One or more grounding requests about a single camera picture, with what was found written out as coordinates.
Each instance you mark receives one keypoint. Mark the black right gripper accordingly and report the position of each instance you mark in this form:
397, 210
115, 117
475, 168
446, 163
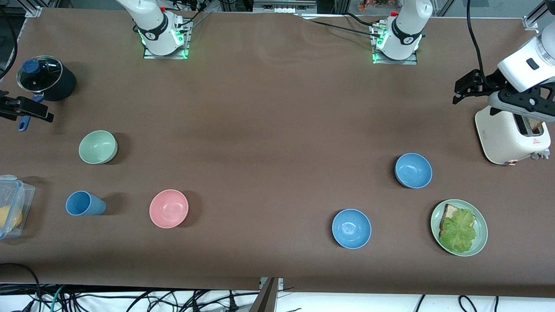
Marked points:
12, 107

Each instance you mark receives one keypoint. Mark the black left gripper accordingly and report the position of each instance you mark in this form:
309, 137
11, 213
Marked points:
488, 83

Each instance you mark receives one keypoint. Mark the light green bowl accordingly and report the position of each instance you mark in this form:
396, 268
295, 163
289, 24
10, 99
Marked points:
98, 147

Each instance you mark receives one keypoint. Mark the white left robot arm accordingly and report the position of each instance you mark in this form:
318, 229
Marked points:
405, 26

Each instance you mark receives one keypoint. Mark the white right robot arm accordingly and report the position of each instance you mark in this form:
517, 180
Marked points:
151, 21

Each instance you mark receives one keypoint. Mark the blue bowl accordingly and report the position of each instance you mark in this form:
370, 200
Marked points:
413, 170
351, 229

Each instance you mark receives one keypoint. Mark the pink bowl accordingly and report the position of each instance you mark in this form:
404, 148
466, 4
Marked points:
168, 209

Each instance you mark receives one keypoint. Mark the cream white toaster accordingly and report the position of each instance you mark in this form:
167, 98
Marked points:
503, 138

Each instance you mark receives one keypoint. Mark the toast slice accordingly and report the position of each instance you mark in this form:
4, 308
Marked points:
537, 125

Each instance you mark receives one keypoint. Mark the clear plastic container blue lid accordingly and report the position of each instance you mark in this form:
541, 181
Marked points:
24, 195

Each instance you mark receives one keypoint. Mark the blue cup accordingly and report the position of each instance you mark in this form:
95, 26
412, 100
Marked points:
84, 204

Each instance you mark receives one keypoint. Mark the yellow lemon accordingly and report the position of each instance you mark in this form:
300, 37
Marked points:
11, 218

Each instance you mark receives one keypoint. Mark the bread slice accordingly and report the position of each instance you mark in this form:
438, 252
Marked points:
451, 212

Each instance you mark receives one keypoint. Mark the green lettuce leaf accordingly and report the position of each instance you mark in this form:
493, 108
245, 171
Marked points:
459, 232

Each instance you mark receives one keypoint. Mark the light green plate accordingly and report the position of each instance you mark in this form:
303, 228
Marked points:
480, 236

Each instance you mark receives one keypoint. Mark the grey power strip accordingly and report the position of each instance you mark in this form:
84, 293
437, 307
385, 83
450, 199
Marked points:
284, 6

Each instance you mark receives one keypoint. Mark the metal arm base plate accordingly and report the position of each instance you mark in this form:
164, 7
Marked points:
412, 60
149, 54

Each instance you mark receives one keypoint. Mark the aluminium corner bracket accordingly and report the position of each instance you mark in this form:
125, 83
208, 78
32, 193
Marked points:
531, 22
34, 11

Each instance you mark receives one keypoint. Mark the metal table edge bracket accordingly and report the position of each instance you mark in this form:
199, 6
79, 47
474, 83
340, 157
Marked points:
269, 297

